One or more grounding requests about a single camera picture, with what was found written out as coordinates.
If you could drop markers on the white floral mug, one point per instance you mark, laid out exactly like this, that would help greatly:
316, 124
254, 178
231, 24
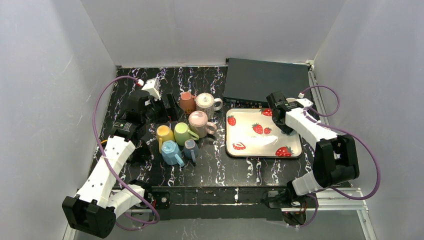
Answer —
208, 104

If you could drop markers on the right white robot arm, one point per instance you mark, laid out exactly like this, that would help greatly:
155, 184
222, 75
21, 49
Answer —
335, 156

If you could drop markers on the dark flat metal box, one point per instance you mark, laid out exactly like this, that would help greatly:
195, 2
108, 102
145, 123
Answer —
249, 81

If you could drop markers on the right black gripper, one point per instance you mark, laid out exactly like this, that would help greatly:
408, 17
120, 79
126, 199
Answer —
282, 121

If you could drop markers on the light blue faceted mug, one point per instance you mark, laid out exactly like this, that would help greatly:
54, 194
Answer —
171, 153

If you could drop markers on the small grey blue mug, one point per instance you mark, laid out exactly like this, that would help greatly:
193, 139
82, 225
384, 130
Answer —
191, 150

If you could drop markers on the yellow mug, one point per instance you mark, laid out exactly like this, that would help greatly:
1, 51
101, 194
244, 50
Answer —
164, 133

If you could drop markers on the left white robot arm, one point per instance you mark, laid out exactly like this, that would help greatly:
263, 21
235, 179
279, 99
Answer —
93, 209

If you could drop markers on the brown mug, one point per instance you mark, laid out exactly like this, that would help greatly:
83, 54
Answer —
187, 102

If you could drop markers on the strawberry print white tray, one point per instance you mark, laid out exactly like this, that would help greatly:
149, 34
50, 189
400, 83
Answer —
251, 132

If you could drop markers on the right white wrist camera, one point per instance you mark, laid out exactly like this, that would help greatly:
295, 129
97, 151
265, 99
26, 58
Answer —
302, 100

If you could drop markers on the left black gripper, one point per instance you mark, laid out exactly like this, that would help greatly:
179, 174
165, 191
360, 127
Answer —
162, 108

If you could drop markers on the beige pink mug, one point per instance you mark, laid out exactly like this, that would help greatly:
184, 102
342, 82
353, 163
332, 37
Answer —
200, 124

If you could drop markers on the black mug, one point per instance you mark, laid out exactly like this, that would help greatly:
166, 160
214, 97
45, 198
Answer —
140, 154

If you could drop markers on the light green mug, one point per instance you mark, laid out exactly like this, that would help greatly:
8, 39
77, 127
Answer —
182, 133

